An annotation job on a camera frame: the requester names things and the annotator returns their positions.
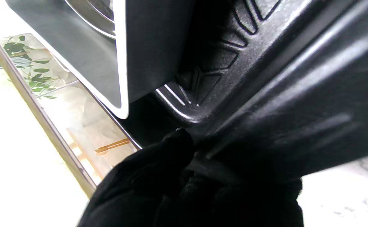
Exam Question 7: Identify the shiny steel bean-shaped pan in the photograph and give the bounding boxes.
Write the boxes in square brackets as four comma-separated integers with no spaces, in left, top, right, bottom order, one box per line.
[65,0,116,40]

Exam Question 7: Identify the black patterned baking tray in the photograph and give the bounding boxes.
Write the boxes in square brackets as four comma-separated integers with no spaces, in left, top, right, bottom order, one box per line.
[118,0,368,183]

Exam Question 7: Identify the silver rectangular baking tin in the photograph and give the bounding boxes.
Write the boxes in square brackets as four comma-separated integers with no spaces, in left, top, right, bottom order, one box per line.
[6,0,197,119]

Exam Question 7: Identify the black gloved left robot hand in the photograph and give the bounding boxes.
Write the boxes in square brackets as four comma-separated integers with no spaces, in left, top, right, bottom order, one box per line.
[77,128,304,227]

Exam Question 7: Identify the printed room scene backdrop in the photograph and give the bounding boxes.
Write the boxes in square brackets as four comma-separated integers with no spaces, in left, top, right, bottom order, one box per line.
[0,32,139,186]

